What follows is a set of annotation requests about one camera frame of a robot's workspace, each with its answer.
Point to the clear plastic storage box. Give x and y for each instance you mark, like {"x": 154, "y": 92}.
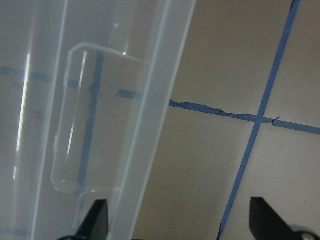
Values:
{"x": 84, "y": 90}

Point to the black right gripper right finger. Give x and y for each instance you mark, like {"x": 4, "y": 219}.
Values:
{"x": 266, "y": 224}

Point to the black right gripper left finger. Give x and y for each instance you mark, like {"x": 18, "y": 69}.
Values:
{"x": 95, "y": 225}

